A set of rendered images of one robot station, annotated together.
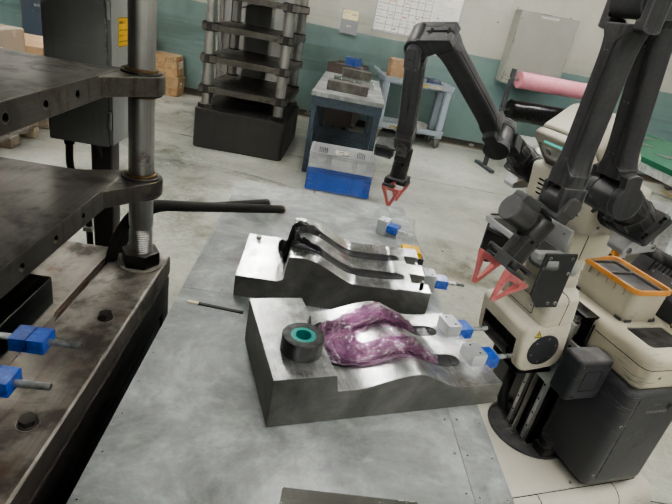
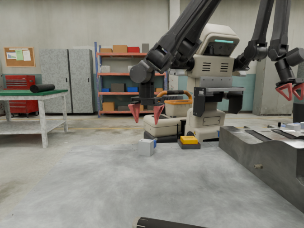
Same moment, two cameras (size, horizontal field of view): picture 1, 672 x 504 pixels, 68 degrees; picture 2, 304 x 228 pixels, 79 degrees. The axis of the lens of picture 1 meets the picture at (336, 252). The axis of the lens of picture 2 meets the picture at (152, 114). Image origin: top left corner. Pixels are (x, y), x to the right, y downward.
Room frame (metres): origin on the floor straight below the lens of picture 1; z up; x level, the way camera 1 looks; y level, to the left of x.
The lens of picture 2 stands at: (1.66, 0.53, 1.08)
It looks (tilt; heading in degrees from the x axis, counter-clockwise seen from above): 10 degrees down; 270
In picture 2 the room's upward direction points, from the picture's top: straight up
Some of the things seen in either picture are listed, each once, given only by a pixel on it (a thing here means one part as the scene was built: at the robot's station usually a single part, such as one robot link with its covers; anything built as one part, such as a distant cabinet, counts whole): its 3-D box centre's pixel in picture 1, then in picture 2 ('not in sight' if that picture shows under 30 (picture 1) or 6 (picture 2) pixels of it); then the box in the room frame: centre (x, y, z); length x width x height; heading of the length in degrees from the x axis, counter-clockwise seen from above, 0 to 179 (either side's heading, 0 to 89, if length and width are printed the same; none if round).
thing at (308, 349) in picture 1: (302, 342); not in sight; (0.76, 0.03, 0.93); 0.08 x 0.08 x 0.04
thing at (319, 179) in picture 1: (338, 176); not in sight; (4.55, 0.11, 0.11); 0.61 x 0.41 x 0.22; 92
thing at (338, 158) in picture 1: (342, 159); not in sight; (4.55, 0.11, 0.28); 0.61 x 0.41 x 0.15; 92
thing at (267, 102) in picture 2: not in sight; (275, 84); (-2.12, -5.30, 0.98); 1.00 x 0.47 x 1.95; 2
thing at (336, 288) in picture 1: (333, 263); (299, 152); (1.23, 0.00, 0.87); 0.50 x 0.26 x 0.14; 96
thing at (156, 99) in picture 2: (399, 171); (146, 92); (1.68, -0.16, 1.04); 0.10 x 0.07 x 0.07; 159
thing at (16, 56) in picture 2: not in sight; (19, 56); (5.74, -5.34, 1.80); 0.90 x 0.03 x 0.60; 2
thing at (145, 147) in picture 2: (395, 229); (150, 143); (1.67, -0.20, 0.83); 0.13 x 0.05 x 0.05; 68
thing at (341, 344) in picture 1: (377, 332); not in sight; (0.89, -0.12, 0.90); 0.26 x 0.18 x 0.08; 113
